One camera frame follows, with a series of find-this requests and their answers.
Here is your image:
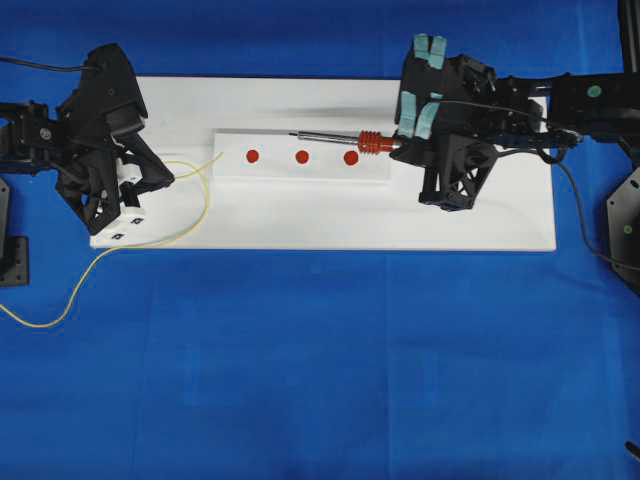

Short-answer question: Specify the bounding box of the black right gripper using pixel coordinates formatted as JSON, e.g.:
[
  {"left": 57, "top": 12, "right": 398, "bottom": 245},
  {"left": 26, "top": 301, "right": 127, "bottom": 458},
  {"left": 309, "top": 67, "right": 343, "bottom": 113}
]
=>
[{"left": 389, "top": 33, "right": 497, "bottom": 211}]

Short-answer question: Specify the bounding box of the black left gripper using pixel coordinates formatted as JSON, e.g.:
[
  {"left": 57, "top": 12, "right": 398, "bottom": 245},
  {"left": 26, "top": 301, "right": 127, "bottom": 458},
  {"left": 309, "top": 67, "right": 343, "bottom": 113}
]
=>
[{"left": 53, "top": 79, "right": 176, "bottom": 236}]

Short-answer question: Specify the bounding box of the soldering iron with red collar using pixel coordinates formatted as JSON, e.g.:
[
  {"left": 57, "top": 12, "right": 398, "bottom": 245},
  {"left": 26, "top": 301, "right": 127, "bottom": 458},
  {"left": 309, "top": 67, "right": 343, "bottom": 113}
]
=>
[{"left": 287, "top": 129, "right": 576, "bottom": 162}]

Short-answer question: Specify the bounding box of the yellow solder wire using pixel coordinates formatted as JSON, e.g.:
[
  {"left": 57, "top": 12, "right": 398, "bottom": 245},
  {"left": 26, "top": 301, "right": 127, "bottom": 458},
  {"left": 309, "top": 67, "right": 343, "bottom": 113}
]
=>
[{"left": 0, "top": 152, "right": 225, "bottom": 330}]

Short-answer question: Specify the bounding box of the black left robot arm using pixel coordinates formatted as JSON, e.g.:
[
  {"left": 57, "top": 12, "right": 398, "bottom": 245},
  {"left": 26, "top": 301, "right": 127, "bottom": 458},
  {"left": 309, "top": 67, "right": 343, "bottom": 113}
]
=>
[{"left": 1, "top": 82, "right": 175, "bottom": 235}]

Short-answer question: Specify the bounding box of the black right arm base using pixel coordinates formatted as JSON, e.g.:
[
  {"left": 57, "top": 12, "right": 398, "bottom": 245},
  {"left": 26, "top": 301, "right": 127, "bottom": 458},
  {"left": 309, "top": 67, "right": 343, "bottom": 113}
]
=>
[{"left": 606, "top": 168, "right": 639, "bottom": 294}]

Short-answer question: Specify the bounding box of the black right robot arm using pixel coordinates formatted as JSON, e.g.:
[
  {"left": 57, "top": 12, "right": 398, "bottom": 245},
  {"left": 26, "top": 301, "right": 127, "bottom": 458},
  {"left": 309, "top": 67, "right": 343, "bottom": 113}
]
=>
[{"left": 390, "top": 33, "right": 639, "bottom": 211}]

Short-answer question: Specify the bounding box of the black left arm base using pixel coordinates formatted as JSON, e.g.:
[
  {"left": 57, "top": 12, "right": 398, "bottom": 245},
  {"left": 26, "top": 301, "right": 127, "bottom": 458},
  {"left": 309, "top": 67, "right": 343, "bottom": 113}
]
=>
[{"left": 0, "top": 180, "right": 30, "bottom": 288}]

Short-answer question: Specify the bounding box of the white raised block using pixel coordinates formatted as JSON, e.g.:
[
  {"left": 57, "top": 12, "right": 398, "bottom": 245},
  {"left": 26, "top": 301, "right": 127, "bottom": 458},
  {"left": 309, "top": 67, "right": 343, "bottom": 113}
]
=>
[{"left": 213, "top": 129, "right": 391, "bottom": 183}]

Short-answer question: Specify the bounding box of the white base board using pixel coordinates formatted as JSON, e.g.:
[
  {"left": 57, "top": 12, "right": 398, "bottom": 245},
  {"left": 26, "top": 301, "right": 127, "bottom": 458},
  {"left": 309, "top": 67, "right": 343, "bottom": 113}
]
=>
[{"left": 90, "top": 76, "right": 556, "bottom": 252}]

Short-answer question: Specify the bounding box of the blue table cloth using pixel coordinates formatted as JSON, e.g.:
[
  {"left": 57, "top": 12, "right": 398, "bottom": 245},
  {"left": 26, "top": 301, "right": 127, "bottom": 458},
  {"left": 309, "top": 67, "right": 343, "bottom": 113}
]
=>
[{"left": 1, "top": 1, "right": 639, "bottom": 479}]

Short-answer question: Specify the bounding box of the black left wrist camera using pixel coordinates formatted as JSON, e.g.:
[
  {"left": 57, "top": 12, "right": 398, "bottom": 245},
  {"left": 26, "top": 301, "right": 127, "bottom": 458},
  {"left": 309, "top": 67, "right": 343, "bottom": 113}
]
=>
[{"left": 74, "top": 43, "right": 148, "bottom": 137}]

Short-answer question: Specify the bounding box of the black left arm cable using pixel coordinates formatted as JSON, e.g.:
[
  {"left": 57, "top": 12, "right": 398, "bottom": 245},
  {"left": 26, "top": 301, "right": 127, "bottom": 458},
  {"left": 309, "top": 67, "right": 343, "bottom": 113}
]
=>
[{"left": 0, "top": 55, "right": 96, "bottom": 74}]

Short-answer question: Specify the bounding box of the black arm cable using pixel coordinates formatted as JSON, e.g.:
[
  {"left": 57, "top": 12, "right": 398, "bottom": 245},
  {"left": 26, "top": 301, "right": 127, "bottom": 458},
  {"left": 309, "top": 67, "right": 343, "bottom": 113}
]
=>
[
  {"left": 0, "top": 55, "right": 96, "bottom": 74},
  {"left": 434, "top": 98, "right": 640, "bottom": 276}
]

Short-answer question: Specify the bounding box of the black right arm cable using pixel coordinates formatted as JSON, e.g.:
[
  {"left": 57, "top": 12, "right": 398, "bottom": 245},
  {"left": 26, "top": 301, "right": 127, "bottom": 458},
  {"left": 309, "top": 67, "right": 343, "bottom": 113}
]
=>
[{"left": 434, "top": 98, "right": 640, "bottom": 276}]

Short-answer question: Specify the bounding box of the black frame post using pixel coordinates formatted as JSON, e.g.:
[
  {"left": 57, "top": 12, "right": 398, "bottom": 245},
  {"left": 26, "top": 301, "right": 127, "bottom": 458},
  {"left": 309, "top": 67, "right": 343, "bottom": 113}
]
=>
[{"left": 617, "top": 0, "right": 640, "bottom": 74}]

